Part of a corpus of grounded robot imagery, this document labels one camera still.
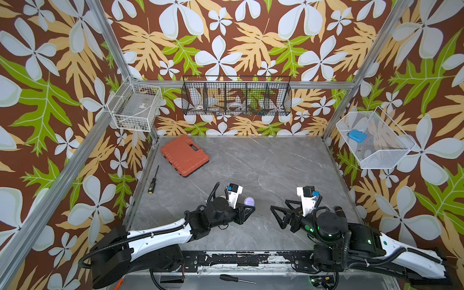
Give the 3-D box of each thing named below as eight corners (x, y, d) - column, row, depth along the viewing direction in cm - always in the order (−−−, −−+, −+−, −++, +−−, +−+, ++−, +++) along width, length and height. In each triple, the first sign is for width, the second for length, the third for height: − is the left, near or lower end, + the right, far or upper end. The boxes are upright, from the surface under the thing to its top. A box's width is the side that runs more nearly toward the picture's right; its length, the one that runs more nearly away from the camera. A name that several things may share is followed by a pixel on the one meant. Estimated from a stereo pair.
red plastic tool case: (183, 179, 101) (181, 174, 97) (161, 153, 113) (159, 148, 109) (210, 161, 109) (209, 156, 105) (187, 138, 122) (185, 133, 118)
